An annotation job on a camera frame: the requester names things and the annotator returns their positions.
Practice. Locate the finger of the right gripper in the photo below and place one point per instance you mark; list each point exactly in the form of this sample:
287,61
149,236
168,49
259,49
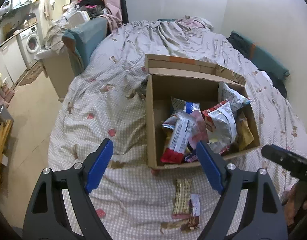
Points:
290,161

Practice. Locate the pile of clothes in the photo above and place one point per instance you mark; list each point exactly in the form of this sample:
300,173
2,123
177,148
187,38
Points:
94,8

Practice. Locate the blue snack bag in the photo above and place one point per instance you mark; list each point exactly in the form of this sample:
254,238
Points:
182,105

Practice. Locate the silver white snack bag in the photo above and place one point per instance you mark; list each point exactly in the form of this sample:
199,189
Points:
236,100

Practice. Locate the teal pillow by wall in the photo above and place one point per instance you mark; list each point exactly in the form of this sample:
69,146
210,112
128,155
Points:
262,59

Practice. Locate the red silver snack bag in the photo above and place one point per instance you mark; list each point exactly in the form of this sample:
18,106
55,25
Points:
221,127

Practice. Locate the checkered bed quilt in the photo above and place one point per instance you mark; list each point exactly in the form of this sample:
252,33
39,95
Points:
100,104

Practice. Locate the brown cardboard box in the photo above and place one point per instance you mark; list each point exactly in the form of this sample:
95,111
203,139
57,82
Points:
181,78

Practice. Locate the striped grey cloth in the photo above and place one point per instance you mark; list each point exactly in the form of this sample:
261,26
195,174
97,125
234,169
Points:
141,89

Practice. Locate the pink snack pouch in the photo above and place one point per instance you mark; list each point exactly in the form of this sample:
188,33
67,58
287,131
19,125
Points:
199,131

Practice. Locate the red white snack bar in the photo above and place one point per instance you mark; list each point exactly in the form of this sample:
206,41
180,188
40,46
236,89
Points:
180,124

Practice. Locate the tan plaid biscuit packet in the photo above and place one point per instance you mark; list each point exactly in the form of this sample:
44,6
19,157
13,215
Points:
181,208

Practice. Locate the brown chocolate bar wrapper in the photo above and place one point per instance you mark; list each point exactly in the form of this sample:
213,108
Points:
195,212

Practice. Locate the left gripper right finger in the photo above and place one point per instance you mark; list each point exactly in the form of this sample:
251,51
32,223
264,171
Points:
248,207

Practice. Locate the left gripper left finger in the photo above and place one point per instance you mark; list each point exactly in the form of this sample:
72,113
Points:
46,216

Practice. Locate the white washing machine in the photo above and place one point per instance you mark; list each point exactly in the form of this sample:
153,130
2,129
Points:
29,44

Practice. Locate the teal cushion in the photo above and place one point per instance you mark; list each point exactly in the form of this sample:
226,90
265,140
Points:
82,40

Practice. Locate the orange cone snack packet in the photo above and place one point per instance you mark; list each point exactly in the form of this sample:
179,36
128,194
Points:
244,135

